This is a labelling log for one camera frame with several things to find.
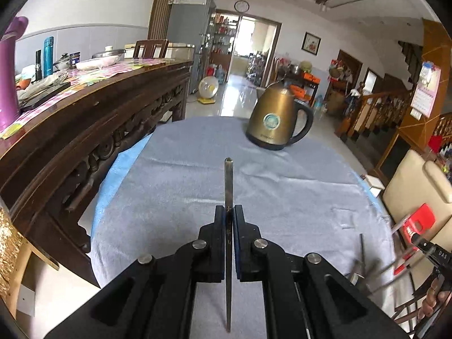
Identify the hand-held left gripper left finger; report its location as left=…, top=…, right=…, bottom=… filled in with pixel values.
left=44, top=205, right=227, bottom=339

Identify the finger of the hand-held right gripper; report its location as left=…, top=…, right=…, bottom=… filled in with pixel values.
left=369, top=263, right=436, bottom=294
left=367, top=244, right=429, bottom=284

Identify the white floor fan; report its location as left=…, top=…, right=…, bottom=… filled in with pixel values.
left=198, top=77, right=218, bottom=105

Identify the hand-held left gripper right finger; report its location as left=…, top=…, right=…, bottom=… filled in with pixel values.
left=232, top=205, right=410, bottom=339

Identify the red plastic stool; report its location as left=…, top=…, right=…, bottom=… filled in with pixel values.
left=390, top=203, right=436, bottom=276

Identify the white bowl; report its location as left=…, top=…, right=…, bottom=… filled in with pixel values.
left=76, top=58, right=119, bottom=71

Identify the wooden chair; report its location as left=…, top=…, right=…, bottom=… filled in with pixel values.
left=133, top=39, right=169, bottom=59

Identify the bronze electric kettle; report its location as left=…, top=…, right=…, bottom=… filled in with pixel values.
left=245, top=81, right=315, bottom=152

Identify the black tray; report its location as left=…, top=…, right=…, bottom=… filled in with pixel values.
left=18, top=81, right=71, bottom=111

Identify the purple thermos jug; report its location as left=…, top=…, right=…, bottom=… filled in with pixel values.
left=0, top=16, right=29, bottom=133

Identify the wooden stair railing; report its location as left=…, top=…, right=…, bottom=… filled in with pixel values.
left=348, top=90, right=414, bottom=142

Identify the dark carved wooden sideboard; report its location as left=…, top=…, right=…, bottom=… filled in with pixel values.
left=0, top=58, right=195, bottom=288

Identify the blue cloth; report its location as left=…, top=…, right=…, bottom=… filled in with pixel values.
left=91, top=132, right=158, bottom=235

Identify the grey towel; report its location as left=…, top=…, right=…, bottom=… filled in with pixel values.
left=90, top=116, right=399, bottom=325

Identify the framed wall picture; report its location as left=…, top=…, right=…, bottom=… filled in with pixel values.
left=301, top=32, right=321, bottom=56

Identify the wall calendar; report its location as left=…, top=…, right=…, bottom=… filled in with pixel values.
left=410, top=61, right=442, bottom=119

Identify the pink checkered table cover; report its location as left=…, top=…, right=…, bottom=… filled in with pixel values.
left=0, top=58, right=193, bottom=139

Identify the beige chair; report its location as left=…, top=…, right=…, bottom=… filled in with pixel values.
left=382, top=148, right=452, bottom=255

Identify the gold textured panel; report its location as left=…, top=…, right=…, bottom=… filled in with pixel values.
left=0, top=207, right=24, bottom=292

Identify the lidded wok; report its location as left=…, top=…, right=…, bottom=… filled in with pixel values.
left=92, top=45, right=127, bottom=60

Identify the orange storage rack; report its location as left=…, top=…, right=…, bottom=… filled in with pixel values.
left=282, top=71, right=322, bottom=107

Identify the grey refrigerator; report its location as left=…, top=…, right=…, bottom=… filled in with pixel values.
left=166, top=0, right=217, bottom=94

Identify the blue thermos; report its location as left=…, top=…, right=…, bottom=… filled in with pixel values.
left=43, top=36, right=55, bottom=78

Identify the white chest freezer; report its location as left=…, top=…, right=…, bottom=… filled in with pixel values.
left=124, top=42, right=195, bottom=60

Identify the person's right hand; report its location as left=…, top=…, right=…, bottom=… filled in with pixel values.
left=418, top=275, right=452, bottom=325

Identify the steel pot with glass lid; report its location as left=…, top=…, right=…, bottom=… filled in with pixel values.
left=53, top=53, right=71, bottom=72

